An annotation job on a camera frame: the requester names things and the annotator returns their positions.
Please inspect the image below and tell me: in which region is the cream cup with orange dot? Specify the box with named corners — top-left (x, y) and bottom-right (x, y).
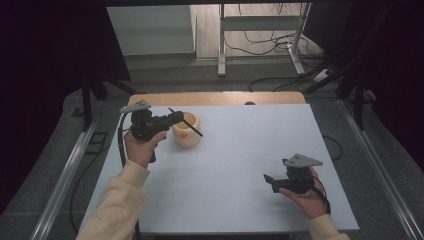
top-left (171, 111), bottom-right (203, 150)

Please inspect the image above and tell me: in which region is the black metal stand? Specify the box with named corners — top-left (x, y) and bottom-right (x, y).
top-left (301, 3), bottom-right (393, 131)
top-left (79, 71), bottom-right (138, 133)

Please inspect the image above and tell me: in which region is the black floor frame plate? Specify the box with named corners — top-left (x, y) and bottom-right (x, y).
top-left (85, 131), bottom-right (109, 155)

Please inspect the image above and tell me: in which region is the white power strip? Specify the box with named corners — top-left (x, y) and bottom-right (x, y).
top-left (312, 68), bottom-right (332, 83)

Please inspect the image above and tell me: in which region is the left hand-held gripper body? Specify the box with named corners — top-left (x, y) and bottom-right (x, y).
top-left (119, 98), bottom-right (173, 142)

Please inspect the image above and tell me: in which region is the wooden table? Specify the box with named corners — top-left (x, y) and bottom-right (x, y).
top-left (127, 91), bottom-right (307, 108)

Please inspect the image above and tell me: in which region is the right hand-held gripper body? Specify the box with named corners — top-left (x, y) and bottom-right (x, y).
top-left (271, 153), bottom-right (324, 195)

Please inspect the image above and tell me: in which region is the dark curtain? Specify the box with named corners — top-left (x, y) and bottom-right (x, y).
top-left (0, 0), bottom-right (132, 215)
top-left (301, 0), bottom-right (424, 174)

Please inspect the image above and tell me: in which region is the long black floor cable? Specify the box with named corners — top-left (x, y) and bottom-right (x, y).
top-left (247, 64), bottom-right (329, 93)

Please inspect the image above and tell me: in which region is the left hand-held gripper black cable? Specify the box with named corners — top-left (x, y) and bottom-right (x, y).
top-left (116, 112), bottom-right (142, 240)

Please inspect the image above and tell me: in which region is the white panel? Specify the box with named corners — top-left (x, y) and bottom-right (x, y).
top-left (106, 4), bottom-right (197, 56)

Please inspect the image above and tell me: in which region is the white table cover sheet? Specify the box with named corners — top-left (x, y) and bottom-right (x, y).
top-left (78, 103), bottom-right (361, 235)

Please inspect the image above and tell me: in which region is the right hand-held gripper black cable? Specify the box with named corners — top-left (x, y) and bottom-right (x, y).
top-left (311, 174), bottom-right (332, 216)

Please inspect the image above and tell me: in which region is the white desk frame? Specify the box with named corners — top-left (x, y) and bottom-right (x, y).
top-left (217, 3), bottom-right (312, 78)

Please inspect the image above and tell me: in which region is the hand-held gripper black cable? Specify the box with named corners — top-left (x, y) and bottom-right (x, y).
top-left (311, 174), bottom-right (332, 216)
top-left (116, 112), bottom-right (142, 240)

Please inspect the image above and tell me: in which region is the person's right hand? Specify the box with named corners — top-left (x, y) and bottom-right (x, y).
top-left (278, 166), bottom-right (330, 221)

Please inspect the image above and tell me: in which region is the black pen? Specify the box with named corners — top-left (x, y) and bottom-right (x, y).
top-left (167, 106), bottom-right (204, 138)

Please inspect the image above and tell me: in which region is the tangle of black cables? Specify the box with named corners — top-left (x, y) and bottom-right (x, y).
top-left (222, 3), bottom-right (323, 59)

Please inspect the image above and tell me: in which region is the person's left hand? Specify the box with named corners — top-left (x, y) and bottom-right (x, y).
top-left (123, 129), bottom-right (168, 170)

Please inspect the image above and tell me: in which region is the looped black floor cable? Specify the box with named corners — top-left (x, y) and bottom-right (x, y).
top-left (321, 134), bottom-right (344, 162)

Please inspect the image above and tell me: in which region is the metal floor rail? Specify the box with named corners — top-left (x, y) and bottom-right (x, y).
top-left (29, 119), bottom-right (101, 240)
top-left (337, 99), bottom-right (424, 240)

